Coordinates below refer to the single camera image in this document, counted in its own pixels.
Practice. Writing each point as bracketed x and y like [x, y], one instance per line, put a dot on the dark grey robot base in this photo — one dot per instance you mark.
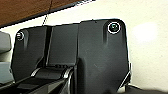
[100, 56]

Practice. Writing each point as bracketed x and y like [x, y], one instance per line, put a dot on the blue-green trash bin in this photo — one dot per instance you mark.
[5, 71]

